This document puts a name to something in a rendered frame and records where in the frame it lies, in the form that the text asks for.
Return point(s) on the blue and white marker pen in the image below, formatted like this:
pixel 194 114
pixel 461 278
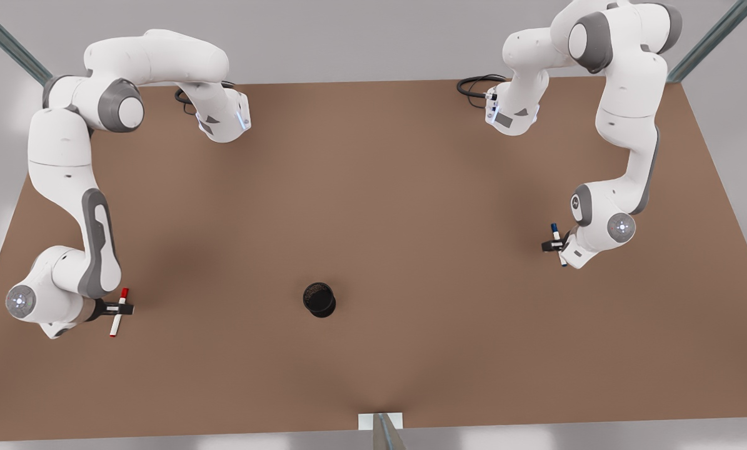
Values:
pixel 557 238

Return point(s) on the red and white marker pen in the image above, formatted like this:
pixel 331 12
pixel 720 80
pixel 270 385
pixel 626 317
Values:
pixel 119 312

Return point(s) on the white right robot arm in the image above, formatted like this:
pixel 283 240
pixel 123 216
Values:
pixel 60 156

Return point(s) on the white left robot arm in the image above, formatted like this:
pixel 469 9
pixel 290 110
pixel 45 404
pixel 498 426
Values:
pixel 623 112

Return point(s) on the black cylindrical pen cup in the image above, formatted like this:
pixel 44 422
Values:
pixel 319 299

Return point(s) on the silver frame post with foot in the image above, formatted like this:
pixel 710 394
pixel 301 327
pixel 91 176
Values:
pixel 382 431

